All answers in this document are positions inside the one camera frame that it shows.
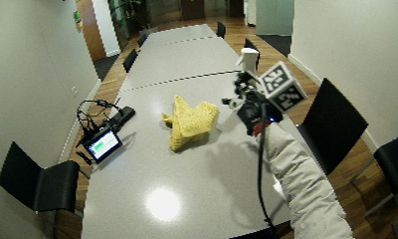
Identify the black bar camera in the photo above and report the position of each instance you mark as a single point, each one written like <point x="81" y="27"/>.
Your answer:
<point x="121" y="116"/>

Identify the green wall sign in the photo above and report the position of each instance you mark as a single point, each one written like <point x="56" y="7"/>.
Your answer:
<point x="77" y="18"/>

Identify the white marker cube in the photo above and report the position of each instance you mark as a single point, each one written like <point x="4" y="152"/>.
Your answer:
<point x="280" y="87"/>

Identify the small screen device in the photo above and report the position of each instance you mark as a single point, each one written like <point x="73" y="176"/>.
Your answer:
<point x="102" y="145"/>

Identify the yellow cloth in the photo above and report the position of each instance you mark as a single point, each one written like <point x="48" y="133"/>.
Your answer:
<point x="190" y="122"/>

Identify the white carton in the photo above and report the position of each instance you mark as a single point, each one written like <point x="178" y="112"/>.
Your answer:
<point x="250" y="60"/>

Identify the brown wooden door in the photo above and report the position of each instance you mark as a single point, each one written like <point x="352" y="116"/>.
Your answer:
<point x="92" y="30"/>

